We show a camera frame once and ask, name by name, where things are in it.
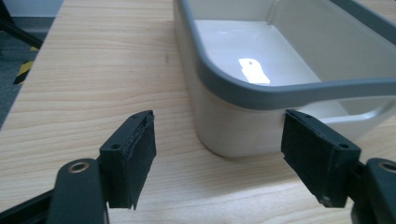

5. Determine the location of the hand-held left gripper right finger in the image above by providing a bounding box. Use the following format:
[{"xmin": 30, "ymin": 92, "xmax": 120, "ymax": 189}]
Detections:
[{"xmin": 280, "ymin": 108, "xmax": 362, "ymax": 209}]

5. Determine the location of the white bin with grey rim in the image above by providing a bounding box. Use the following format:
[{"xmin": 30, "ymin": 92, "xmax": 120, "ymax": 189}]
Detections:
[{"xmin": 173, "ymin": 0, "xmax": 396, "ymax": 159}]

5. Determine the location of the yellow and black floor tape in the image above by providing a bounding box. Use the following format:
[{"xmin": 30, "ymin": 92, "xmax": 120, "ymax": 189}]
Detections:
[{"xmin": 12, "ymin": 46, "xmax": 39, "ymax": 85}]

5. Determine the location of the black metal stand leg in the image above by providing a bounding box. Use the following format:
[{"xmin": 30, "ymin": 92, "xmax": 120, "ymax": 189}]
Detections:
[{"xmin": 0, "ymin": 3, "xmax": 44, "ymax": 50}]

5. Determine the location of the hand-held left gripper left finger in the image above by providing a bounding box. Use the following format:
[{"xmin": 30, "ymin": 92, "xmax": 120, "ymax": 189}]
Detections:
[{"xmin": 98, "ymin": 109, "xmax": 157, "ymax": 210}]

